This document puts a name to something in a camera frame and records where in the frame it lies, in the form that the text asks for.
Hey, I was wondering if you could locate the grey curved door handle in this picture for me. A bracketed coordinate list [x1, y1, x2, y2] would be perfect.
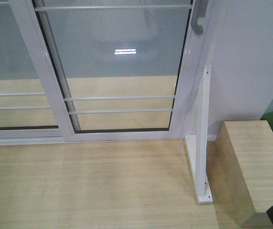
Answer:
[190, 0, 209, 35]

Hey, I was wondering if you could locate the white sliding glass door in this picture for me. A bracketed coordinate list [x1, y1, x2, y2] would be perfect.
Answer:
[9, 0, 211, 143]

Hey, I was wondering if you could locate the white fixed glass door panel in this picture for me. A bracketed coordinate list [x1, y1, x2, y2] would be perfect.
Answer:
[0, 0, 61, 142]

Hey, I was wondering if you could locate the light wooden box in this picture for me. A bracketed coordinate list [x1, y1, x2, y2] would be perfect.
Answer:
[207, 121, 273, 229]

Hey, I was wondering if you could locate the white wooden support brace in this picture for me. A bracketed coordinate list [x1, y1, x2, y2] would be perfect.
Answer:
[185, 64, 213, 204]

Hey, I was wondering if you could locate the white door frame post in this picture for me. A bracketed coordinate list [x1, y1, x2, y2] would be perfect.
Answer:
[178, 0, 227, 139]

